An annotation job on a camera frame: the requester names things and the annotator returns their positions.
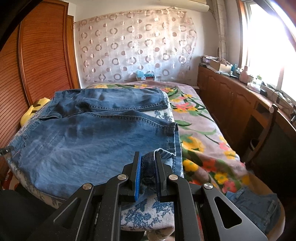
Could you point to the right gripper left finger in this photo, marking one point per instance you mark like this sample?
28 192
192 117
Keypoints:
93 212

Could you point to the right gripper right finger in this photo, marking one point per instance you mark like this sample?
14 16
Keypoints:
202 212

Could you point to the blue denim jeans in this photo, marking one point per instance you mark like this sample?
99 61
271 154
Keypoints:
92 136

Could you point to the colourful floral bed blanket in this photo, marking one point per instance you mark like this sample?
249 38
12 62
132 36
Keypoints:
207 157

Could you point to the wooden side cabinet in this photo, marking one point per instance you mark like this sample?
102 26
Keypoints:
258 131

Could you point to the yellow plush toy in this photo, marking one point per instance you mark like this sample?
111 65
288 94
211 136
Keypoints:
33 109

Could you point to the white bottle on cabinet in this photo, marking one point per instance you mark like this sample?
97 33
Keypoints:
243 77

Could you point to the blue tissue box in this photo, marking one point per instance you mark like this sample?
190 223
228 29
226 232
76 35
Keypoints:
141 76

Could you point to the cardboard box on cabinet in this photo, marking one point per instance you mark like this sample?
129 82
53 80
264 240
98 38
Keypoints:
215 64

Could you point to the wooden slatted wardrobe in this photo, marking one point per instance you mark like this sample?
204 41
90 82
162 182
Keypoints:
37 60

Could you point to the circle pattern sheer curtain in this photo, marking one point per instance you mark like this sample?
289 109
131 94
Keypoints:
112 48

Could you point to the white air conditioner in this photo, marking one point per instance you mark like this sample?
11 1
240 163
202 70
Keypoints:
201 6

